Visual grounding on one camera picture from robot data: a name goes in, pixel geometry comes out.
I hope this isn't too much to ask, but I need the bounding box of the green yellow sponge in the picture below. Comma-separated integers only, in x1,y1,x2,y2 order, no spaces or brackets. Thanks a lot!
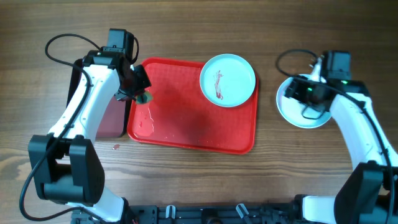
136,91,153,105

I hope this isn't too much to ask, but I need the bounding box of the light green plate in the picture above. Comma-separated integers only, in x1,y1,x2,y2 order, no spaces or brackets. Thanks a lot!
276,78,331,129
199,54,256,108

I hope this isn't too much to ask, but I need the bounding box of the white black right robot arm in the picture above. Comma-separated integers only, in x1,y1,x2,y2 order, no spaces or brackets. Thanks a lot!
276,77,397,223

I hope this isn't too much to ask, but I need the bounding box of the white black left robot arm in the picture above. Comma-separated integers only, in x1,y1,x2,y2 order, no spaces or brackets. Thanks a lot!
19,50,151,223

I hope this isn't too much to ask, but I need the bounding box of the black water tray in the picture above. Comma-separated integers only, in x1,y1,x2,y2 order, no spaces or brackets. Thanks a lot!
67,68,131,138

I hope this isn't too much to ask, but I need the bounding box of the red serving tray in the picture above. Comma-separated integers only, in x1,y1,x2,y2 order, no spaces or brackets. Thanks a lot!
127,57,258,154

